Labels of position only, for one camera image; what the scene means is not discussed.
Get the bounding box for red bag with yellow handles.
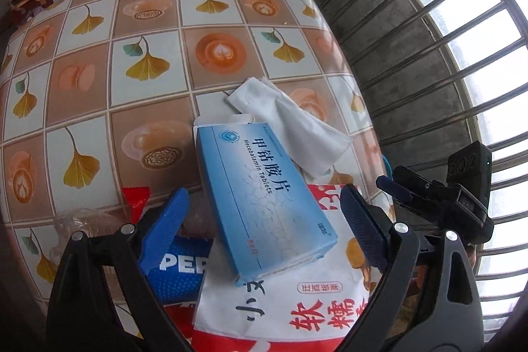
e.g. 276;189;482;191
8;0;54;29

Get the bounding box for patterned plastic tablecloth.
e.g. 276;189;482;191
0;0;397;311

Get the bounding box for red and white snack bag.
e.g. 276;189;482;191
163;184;397;352

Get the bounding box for metal railing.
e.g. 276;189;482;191
289;0;528;336

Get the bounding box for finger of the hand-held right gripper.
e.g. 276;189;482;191
392;166;438;192
375;176;417;208

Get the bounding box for white tissue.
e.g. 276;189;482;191
225;77;353;177

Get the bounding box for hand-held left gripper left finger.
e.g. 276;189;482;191
45;187;196;352

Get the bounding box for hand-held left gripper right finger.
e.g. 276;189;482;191
336;184;484;352

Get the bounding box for small red packet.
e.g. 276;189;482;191
121;186;151;221

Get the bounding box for blue medicine box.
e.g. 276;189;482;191
193;122;339;287

